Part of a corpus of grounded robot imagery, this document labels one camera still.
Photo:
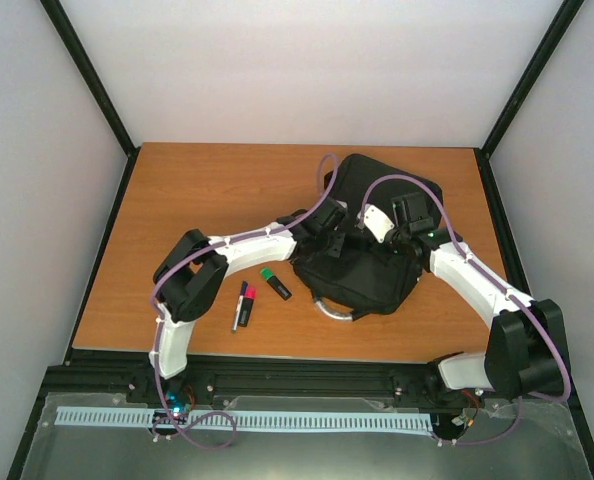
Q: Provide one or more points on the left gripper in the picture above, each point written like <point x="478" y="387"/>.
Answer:
<point x="336" y="248"/>

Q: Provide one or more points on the black student bag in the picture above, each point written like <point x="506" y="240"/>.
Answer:
<point x="368" y="278"/>

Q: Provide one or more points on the green highlighter marker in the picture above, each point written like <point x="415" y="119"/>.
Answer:
<point x="275" y="283"/>

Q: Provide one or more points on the pink highlighter marker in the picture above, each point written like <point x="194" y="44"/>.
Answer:
<point x="246" y="307"/>

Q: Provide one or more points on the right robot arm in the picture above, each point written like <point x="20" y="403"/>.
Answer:
<point x="521" y="357"/>

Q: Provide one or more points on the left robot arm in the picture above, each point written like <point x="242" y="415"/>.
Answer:
<point x="188" y="281"/>

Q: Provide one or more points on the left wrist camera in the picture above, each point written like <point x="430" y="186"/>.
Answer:
<point x="329" y="212"/>

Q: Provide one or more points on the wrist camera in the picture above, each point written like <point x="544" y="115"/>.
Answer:
<point x="329" y="212"/>
<point x="410" y="217"/>

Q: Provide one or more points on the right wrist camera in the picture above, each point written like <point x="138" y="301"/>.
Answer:
<point x="410" y="217"/>

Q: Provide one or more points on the black aluminium frame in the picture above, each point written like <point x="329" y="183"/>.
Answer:
<point x="97" y="372"/>

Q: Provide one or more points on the light blue cable duct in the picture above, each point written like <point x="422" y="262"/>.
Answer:
<point x="249" y="421"/>

